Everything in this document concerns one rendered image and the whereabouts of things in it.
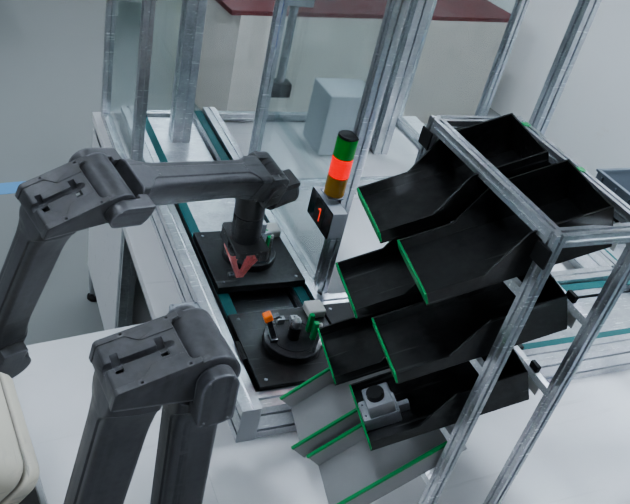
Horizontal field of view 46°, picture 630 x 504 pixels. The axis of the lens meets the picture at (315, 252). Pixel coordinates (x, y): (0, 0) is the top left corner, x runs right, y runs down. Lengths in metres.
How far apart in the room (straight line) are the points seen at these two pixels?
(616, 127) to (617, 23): 0.68
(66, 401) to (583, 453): 1.22
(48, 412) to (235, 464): 0.41
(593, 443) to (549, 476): 0.19
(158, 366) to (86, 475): 0.16
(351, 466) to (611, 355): 0.98
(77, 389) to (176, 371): 1.03
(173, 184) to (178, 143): 1.49
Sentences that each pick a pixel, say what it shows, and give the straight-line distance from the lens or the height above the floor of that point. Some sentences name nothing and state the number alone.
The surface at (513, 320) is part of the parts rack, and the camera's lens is 1.10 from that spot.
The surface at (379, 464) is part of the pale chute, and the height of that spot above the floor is 1.07.
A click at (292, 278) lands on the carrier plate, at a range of 1.93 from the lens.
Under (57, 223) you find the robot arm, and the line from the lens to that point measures 0.96.
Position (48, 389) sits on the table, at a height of 0.86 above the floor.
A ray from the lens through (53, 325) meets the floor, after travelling 3.16.
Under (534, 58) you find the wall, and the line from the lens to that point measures 5.88.
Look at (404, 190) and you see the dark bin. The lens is 1.25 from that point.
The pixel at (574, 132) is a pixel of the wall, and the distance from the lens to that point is 5.63.
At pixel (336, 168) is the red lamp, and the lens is 1.70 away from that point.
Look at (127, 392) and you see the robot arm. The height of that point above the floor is 1.61.
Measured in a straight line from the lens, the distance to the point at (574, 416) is 2.05.
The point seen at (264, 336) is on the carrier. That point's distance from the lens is 1.71.
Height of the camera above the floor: 2.13
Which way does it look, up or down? 34 degrees down
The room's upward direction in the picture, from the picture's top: 14 degrees clockwise
